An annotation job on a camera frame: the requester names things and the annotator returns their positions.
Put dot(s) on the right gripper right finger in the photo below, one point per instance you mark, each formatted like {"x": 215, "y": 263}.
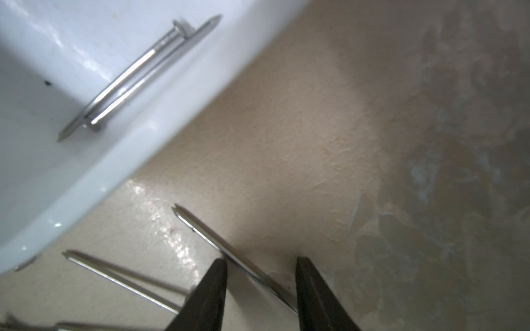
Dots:
{"x": 318, "y": 307}

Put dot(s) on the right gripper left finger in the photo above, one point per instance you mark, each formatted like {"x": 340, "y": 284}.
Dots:
{"x": 204, "y": 309}

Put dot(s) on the steel nail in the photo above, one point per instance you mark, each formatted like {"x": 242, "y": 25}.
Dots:
{"x": 122, "y": 282}
{"x": 131, "y": 79}
{"x": 221, "y": 245}
{"x": 195, "y": 37}

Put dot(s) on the white plastic storage box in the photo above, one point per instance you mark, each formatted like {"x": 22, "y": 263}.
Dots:
{"x": 57, "y": 55}

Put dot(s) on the steel nail on table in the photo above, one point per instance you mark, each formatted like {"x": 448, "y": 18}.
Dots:
{"x": 122, "y": 282}

